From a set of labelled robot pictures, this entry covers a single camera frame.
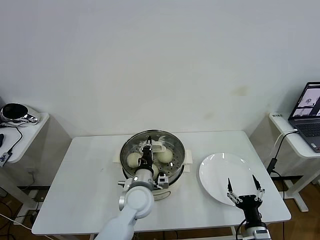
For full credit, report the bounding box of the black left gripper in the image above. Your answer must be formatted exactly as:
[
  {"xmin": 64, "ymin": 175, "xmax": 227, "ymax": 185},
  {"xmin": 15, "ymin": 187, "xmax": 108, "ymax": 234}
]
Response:
[{"xmin": 137, "ymin": 135, "xmax": 154, "ymax": 172}]

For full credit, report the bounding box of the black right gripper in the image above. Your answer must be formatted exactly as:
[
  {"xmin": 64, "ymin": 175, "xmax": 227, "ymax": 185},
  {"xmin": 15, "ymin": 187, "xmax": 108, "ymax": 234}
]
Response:
[{"xmin": 225, "ymin": 173, "xmax": 266, "ymax": 229}]

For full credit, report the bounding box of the glass lid cream handle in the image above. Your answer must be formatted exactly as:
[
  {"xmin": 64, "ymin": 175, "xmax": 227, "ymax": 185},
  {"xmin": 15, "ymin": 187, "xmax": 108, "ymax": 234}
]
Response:
[{"xmin": 120, "ymin": 129, "xmax": 186, "ymax": 182}]

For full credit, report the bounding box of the stainless steel steamer basket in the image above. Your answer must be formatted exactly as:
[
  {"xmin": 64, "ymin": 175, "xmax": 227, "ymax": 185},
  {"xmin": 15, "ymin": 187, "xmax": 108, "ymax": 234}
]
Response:
[{"xmin": 113, "ymin": 129, "xmax": 193, "ymax": 191}]

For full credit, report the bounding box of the white round plate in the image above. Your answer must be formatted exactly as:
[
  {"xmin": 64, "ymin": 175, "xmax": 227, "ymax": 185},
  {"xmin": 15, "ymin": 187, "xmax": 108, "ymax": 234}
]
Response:
[{"xmin": 199, "ymin": 152, "xmax": 261, "ymax": 207}]

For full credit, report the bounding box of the grey open laptop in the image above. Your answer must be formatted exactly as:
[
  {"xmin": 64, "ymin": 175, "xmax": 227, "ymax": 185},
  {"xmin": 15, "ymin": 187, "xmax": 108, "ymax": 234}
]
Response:
[{"xmin": 287, "ymin": 81, "xmax": 320, "ymax": 154}]

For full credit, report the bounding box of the chrome and black device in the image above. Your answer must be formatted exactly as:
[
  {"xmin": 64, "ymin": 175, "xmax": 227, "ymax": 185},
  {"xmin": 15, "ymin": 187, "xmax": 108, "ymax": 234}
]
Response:
[{"xmin": 0, "ymin": 101, "xmax": 41, "ymax": 125}]

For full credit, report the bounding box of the small white logo device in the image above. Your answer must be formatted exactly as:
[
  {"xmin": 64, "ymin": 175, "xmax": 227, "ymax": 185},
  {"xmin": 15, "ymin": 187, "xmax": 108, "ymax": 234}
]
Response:
[{"xmin": 0, "ymin": 149, "xmax": 14, "ymax": 168}]

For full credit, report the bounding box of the black laptop charger cable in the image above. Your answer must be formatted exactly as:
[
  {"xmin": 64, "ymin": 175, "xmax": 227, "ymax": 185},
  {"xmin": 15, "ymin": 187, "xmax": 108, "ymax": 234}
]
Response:
[{"xmin": 266, "ymin": 129, "xmax": 299, "ymax": 176}]

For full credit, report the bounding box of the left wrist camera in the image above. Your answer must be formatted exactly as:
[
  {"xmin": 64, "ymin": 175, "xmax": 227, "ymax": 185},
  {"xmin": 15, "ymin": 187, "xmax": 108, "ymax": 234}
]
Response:
[{"xmin": 156, "ymin": 172, "xmax": 171, "ymax": 190}]

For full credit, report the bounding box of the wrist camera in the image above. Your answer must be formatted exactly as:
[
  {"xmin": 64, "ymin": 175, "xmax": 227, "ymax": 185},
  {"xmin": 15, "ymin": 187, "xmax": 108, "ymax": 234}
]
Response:
[
  {"xmin": 252, "ymin": 229, "xmax": 270, "ymax": 238},
  {"xmin": 156, "ymin": 172, "xmax": 171, "ymax": 190}
]

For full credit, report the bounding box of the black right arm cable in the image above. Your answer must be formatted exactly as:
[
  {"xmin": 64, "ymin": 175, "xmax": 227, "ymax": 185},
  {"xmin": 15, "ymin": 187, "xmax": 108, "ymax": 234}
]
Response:
[{"xmin": 235, "ymin": 219, "xmax": 248, "ymax": 240}]

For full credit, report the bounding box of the white work table frame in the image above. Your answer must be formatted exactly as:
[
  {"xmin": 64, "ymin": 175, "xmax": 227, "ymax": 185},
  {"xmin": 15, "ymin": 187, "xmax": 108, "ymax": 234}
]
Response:
[{"xmin": 87, "ymin": 221, "xmax": 273, "ymax": 240}]

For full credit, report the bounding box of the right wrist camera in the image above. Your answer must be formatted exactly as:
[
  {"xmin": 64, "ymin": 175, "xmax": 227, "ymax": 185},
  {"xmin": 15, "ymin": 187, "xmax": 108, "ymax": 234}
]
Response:
[{"xmin": 252, "ymin": 229, "xmax": 270, "ymax": 238}]

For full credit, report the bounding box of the white laptop cable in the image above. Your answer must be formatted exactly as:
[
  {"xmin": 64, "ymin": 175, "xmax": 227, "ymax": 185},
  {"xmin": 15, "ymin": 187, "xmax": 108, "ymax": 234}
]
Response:
[{"xmin": 272, "ymin": 129, "xmax": 298, "ymax": 151}]

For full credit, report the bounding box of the thin black cable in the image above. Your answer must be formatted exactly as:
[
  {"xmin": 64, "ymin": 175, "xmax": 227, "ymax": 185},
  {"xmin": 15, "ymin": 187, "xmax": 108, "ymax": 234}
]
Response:
[{"xmin": 0, "ymin": 123, "xmax": 23, "ymax": 154}]

